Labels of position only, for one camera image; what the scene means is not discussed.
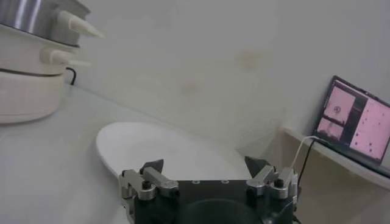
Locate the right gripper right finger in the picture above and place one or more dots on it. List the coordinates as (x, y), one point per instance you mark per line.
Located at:
(263, 178)

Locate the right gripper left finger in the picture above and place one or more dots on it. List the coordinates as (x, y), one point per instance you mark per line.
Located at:
(155, 178)

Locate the round white plate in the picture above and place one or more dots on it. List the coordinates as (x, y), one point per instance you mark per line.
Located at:
(182, 152)

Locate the white side desk with label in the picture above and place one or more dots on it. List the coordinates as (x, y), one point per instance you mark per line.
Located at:
(341, 188)

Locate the grey laptop with pale screen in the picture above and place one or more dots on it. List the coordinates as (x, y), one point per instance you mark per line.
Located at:
(371, 128)

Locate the white electric cooking pot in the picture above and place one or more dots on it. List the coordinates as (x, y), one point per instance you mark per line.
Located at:
(27, 91)

